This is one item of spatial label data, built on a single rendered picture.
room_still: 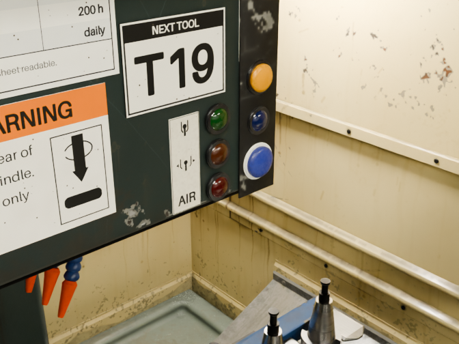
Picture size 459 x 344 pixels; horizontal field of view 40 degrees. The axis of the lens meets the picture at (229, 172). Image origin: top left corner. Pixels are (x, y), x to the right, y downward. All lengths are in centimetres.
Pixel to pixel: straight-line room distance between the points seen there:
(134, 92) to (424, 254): 105
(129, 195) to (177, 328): 158
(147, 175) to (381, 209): 100
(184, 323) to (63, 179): 164
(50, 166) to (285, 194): 124
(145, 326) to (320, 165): 84
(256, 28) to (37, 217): 24
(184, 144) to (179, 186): 4
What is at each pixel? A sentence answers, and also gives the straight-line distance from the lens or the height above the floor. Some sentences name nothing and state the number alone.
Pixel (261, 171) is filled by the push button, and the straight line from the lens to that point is 58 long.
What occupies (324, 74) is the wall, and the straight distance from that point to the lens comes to 146.
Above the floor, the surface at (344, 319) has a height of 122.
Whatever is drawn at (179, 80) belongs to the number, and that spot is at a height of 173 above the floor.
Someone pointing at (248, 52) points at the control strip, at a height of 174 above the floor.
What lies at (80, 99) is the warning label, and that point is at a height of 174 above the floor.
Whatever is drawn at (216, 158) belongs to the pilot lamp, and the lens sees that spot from 54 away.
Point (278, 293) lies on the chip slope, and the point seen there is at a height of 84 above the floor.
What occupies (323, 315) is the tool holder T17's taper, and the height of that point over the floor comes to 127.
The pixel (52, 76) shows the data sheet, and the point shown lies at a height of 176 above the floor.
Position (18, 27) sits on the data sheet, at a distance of 43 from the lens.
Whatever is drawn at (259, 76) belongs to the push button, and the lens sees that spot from 55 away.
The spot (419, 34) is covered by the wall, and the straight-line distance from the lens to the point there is 130.
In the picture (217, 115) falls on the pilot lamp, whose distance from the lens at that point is 53.
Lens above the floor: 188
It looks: 25 degrees down
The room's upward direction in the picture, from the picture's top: straight up
